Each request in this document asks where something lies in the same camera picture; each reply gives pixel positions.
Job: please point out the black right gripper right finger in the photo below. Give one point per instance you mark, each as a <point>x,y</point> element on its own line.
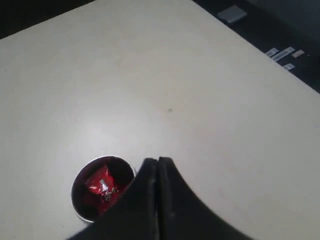
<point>181,214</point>

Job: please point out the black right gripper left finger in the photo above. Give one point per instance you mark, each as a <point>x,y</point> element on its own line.
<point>133,216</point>

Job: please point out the red candies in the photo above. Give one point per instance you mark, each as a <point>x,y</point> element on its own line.
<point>101,191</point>

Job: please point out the stainless steel cup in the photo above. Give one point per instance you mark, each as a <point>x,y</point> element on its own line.
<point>121,170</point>

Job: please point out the grey block beside table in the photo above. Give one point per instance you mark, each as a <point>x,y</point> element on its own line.
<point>232,14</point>

